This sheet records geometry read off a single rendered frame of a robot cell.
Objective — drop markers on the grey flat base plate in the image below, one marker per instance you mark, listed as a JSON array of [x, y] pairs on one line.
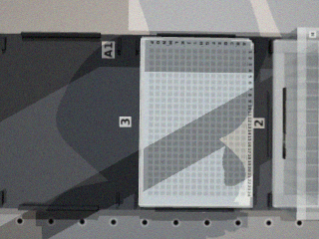
[[148, 224]]

